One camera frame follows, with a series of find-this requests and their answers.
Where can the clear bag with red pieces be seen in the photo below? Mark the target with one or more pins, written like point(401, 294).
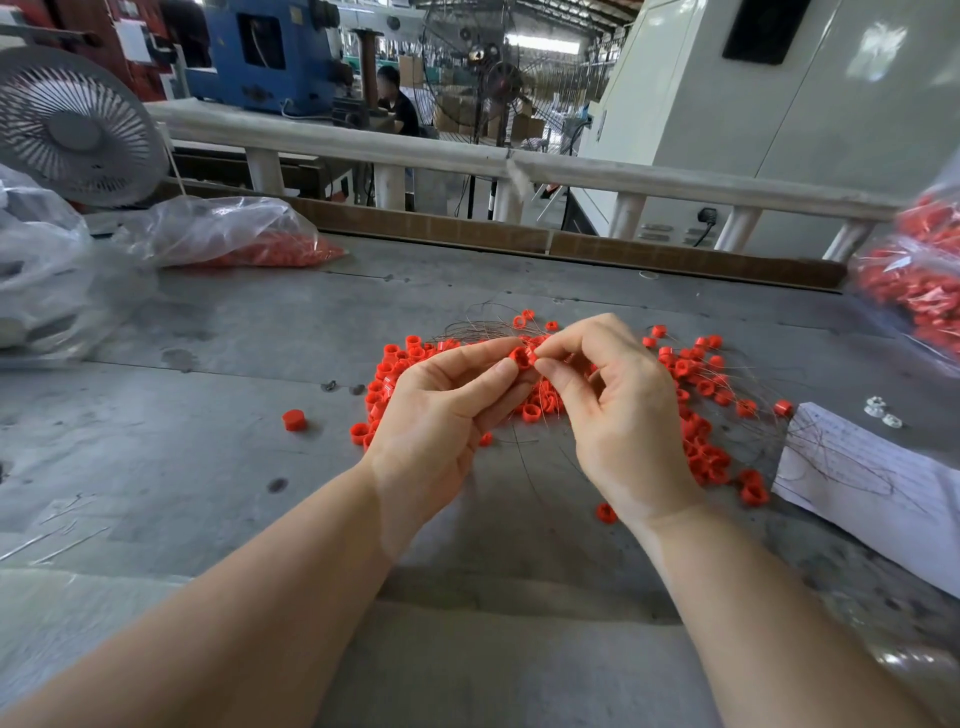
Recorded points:
point(228, 233)

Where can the black pedestal fan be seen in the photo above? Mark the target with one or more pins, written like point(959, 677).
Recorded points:
point(504, 84)

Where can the person's right forearm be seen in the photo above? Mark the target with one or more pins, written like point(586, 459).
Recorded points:
point(780, 630)

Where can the large grey machine cabinet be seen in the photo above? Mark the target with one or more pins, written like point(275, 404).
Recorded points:
point(866, 105)

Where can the white paper sheet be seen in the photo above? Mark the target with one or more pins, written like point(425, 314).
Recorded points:
point(878, 498)

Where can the large clear bag red pieces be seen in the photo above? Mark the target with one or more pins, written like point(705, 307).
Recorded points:
point(918, 278)

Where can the pile of red plastic rings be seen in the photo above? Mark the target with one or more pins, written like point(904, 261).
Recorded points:
point(705, 405)

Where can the crumpled clear plastic bag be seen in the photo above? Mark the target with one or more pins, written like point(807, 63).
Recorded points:
point(38, 278)

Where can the blue industrial machine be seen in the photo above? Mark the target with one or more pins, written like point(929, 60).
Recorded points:
point(297, 66)

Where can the small clear plastic piece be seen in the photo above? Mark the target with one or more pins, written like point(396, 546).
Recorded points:
point(875, 405)
point(893, 422)

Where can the brown wooden board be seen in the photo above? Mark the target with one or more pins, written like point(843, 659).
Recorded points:
point(473, 233)

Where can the person's right hand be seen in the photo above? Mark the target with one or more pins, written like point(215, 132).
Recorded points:
point(627, 428)

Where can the white metal railing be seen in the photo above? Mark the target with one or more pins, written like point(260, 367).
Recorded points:
point(402, 146)

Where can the person's left hand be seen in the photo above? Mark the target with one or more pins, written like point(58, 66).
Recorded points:
point(435, 435)

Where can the person's left forearm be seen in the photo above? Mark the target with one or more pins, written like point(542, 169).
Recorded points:
point(195, 630)

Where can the red industrial machine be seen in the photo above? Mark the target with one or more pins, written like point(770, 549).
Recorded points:
point(78, 33)

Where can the white desk fan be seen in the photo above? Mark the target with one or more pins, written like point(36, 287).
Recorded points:
point(78, 126)

